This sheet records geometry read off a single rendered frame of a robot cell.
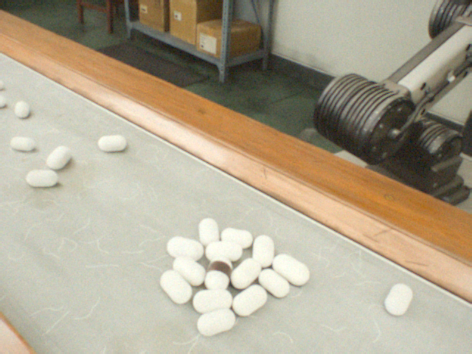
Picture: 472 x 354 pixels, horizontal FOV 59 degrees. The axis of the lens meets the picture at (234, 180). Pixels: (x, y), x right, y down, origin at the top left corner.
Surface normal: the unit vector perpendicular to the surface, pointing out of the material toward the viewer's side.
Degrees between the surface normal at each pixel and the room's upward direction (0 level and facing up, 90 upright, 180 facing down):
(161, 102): 0
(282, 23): 90
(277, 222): 0
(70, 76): 45
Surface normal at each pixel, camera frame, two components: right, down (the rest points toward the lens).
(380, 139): 0.55, 0.52
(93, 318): 0.07, -0.81
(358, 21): -0.71, 0.36
